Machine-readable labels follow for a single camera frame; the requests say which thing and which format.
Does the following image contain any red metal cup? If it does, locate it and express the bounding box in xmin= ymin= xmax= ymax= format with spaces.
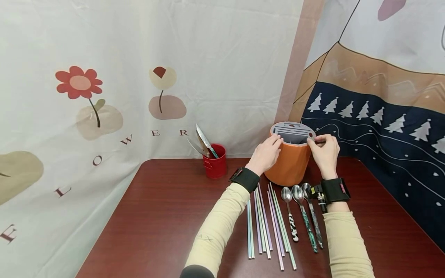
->
xmin=202 ymin=144 xmax=227 ymax=179

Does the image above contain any black wrist band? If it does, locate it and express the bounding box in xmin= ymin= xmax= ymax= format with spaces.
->
xmin=228 ymin=167 xmax=261 ymax=193
xmin=310 ymin=178 xmax=351 ymax=213

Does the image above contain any person's left forearm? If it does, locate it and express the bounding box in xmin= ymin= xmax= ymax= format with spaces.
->
xmin=180 ymin=181 xmax=251 ymax=278

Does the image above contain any large steel knife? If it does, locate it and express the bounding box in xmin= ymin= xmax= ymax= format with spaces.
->
xmin=195 ymin=123 xmax=219 ymax=159

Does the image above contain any person's right forearm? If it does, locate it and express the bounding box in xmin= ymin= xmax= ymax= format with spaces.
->
xmin=323 ymin=201 xmax=376 ymax=278

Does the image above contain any spoon grey marbled handle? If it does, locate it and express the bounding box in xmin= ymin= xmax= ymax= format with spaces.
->
xmin=301 ymin=183 xmax=324 ymax=249

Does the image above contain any person's right hand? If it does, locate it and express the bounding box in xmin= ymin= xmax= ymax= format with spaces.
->
xmin=307 ymin=134 xmax=341 ymax=180

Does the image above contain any person's left hand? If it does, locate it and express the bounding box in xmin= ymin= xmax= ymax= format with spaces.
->
xmin=245 ymin=134 xmax=284 ymax=177

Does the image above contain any spoon black white handle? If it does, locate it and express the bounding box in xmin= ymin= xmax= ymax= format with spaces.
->
xmin=281 ymin=187 xmax=299 ymax=243

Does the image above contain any orange cutlery holder grey lid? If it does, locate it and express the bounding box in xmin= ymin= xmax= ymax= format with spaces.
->
xmin=264 ymin=122 xmax=317 ymax=186

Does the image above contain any small steel knife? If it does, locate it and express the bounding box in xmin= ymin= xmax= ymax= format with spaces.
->
xmin=187 ymin=137 xmax=210 ymax=158

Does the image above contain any spoon green marbled handle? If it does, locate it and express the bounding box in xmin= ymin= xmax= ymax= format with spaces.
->
xmin=291 ymin=185 xmax=319 ymax=254

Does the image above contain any row of pastel chopsticks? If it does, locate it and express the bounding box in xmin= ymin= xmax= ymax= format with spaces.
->
xmin=247 ymin=182 xmax=298 ymax=271

